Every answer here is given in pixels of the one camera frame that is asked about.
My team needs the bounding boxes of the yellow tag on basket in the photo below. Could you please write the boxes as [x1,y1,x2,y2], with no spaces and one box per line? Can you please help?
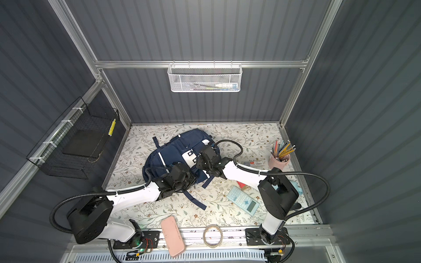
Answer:
[108,118,116,137]

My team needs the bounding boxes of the pink pencil case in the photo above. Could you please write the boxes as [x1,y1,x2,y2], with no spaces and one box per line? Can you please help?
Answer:
[161,215,186,258]

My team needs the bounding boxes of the navy blue student backpack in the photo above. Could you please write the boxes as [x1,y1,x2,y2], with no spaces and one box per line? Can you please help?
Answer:
[142,129,220,210]

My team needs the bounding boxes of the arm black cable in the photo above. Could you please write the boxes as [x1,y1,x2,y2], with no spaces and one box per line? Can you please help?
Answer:
[49,167,172,263]
[215,139,331,263]

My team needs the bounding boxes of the roll of clear tape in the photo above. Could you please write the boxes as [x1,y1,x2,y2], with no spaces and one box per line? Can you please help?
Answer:
[202,225,224,249]

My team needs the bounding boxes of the pink pencil cup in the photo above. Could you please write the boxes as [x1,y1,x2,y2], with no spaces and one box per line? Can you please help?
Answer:
[269,154,291,170]

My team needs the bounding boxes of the light blue calculator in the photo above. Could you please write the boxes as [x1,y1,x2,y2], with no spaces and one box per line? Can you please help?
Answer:
[227,186,260,216]

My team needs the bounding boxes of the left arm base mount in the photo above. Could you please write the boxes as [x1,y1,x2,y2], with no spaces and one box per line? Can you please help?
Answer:
[112,231,161,250]

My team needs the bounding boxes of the pens in white basket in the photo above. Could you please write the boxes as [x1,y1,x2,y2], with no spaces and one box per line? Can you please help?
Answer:
[190,83,240,91]

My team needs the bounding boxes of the red card box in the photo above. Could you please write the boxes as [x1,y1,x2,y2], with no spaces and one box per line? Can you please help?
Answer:
[237,181,248,190]

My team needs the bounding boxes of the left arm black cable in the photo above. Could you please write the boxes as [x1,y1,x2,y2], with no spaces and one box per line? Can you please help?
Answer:
[49,167,172,263]

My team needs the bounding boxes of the white wire mesh basket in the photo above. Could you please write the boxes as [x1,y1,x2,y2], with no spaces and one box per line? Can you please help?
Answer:
[167,64,243,93]

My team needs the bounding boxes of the bundle of coloured pencils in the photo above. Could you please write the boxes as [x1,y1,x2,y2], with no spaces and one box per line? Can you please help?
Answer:
[271,140,296,162]

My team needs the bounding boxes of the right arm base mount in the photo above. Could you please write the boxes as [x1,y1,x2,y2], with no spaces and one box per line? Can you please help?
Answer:
[245,227,291,247]

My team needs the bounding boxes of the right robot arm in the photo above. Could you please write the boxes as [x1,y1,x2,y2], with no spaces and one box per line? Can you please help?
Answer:
[196,146,299,236]

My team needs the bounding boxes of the black wire basket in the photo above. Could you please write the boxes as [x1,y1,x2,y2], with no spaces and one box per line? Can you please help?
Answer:
[27,100,120,179]

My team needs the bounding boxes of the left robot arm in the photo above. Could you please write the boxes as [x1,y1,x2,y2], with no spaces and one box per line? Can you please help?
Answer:
[67,163,196,244]

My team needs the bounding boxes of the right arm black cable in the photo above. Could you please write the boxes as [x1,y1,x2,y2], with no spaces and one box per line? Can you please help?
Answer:
[215,139,331,263]

